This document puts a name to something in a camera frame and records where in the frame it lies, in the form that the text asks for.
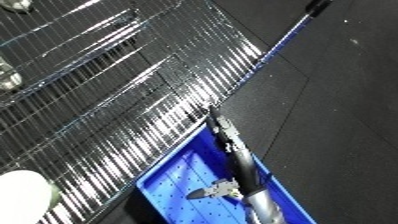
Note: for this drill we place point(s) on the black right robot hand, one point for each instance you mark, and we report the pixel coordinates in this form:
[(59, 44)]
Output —
[(240, 160)]

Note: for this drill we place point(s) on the white paper cup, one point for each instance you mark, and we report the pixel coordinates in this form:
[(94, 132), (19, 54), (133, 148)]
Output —
[(23, 196)]

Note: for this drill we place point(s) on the pale right robot arm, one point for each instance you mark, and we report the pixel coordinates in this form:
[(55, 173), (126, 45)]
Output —
[(264, 210)]

